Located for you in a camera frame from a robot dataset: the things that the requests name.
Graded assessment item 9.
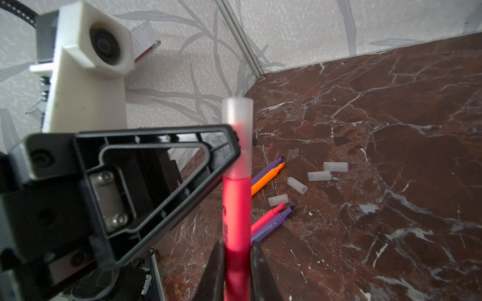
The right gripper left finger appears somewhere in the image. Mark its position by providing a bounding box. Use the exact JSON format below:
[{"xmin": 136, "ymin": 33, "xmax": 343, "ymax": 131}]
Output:
[{"xmin": 192, "ymin": 241, "xmax": 225, "ymax": 301}]

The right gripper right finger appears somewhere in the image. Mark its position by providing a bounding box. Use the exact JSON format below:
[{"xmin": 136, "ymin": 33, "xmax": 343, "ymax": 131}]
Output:
[{"xmin": 250, "ymin": 242, "xmax": 283, "ymax": 301}]

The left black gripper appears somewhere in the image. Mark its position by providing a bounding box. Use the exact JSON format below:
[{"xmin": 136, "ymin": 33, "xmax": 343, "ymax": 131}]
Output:
[{"xmin": 1, "ymin": 124, "xmax": 240, "ymax": 300}]

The red pink marker pen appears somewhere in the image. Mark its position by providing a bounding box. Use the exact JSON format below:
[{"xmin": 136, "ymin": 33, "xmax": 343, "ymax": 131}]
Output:
[{"xmin": 222, "ymin": 97, "xmax": 254, "ymax": 300}]

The purple marker pen lower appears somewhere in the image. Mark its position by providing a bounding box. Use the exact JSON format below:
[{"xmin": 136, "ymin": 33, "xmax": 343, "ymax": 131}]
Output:
[{"xmin": 251, "ymin": 206, "xmax": 295, "ymax": 245}]

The purple marker pen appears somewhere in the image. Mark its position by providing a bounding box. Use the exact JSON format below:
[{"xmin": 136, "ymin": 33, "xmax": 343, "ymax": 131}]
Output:
[
  {"xmin": 251, "ymin": 206, "xmax": 295, "ymax": 245},
  {"xmin": 252, "ymin": 157, "xmax": 284, "ymax": 185}
]

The clear pen cap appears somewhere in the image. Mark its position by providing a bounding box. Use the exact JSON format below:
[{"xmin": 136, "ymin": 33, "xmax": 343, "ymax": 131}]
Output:
[
  {"xmin": 287, "ymin": 177, "xmax": 308, "ymax": 194},
  {"xmin": 268, "ymin": 194, "xmax": 289, "ymax": 206},
  {"xmin": 323, "ymin": 162, "xmax": 349, "ymax": 173},
  {"xmin": 308, "ymin": 171, "xmax": 333, "ymax": 182}
]

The orange marker pen left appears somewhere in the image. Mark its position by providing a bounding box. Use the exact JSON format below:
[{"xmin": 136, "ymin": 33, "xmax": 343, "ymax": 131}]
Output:
[{"xmin": 251, "ymin": 163, "xmax": 286, "ymax": 196}]

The clear plastic wall tray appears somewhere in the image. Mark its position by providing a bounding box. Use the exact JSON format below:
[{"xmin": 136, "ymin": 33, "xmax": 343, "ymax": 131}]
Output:
[{"xmin": 131, "ymin": 20, "xmax": 161, "ymax": 65}]

